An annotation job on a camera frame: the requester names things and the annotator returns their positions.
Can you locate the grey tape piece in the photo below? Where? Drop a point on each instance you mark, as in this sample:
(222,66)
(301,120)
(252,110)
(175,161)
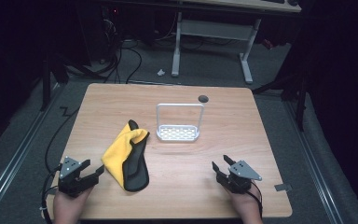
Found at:
(282,187)

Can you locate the black stand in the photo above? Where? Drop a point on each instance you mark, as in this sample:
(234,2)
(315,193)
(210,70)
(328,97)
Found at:
(46,84)
(300,102)

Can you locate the person's left hand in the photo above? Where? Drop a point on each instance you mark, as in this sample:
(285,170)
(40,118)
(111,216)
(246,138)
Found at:
(68,208)

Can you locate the yellow and black cloth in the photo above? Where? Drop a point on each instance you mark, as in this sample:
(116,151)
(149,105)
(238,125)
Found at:
(115,155)

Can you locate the black computer mouse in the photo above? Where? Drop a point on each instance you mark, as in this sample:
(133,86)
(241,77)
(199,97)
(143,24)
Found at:
(292,2)

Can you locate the black keyboard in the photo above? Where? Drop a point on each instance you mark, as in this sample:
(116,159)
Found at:
(273,1)

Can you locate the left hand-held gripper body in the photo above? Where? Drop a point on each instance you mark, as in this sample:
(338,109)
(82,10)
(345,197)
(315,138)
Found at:
(71,183)

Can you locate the metal floor rail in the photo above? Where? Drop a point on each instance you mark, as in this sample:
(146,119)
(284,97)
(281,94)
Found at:
(15,155)
(315,168)

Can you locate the dark computer tower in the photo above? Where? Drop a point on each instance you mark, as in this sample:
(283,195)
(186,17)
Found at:
(110,21)

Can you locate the crumpled white paper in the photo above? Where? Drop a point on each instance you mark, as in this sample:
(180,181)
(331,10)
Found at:
(161,72)

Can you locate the person's right hand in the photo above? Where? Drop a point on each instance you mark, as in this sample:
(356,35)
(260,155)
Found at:
(247,207)

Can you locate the white rack with slotted base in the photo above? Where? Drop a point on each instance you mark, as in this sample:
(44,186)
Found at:
(177,133)

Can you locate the desk with white legs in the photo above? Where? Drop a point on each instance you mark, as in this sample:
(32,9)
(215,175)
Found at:
(214,29)

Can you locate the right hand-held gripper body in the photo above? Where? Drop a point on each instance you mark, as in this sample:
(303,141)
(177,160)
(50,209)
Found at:
(242,174)

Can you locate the small red object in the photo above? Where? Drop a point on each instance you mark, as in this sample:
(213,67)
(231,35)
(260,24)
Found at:
(268,44)

